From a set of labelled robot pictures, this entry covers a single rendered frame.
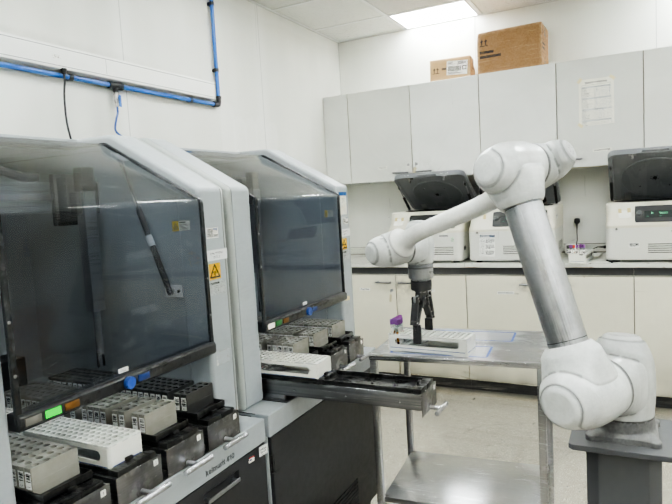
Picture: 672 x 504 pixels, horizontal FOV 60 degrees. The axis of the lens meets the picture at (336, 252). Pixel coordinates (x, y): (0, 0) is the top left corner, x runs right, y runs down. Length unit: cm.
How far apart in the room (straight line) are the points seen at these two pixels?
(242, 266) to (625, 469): 121
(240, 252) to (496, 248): 247
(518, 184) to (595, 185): 300
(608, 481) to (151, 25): 284
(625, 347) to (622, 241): 227
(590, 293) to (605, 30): 184
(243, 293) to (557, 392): 95
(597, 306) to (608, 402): 245
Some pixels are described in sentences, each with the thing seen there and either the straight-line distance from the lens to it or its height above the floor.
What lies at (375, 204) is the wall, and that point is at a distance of 494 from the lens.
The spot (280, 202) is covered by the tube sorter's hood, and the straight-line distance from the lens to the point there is 202.
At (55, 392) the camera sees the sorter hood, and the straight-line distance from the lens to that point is 138.
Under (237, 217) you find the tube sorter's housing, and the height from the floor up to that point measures 134.
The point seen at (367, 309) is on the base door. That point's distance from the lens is 438.
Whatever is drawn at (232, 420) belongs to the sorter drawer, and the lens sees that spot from 172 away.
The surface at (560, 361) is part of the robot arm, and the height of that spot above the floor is 95.
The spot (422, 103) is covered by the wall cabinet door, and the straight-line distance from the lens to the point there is 447.
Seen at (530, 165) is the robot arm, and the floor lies 144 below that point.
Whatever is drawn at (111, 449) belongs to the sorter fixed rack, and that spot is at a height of 86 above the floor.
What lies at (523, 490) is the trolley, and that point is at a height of 28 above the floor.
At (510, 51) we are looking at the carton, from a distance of 442.
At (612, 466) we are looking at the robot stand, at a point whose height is 64.
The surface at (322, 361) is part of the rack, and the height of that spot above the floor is 86.
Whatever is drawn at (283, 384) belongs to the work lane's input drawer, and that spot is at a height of 79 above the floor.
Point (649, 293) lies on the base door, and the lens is 397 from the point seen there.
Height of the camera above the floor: 138
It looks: 5 degrees down
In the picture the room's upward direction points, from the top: 3 degrees counter-clockwise
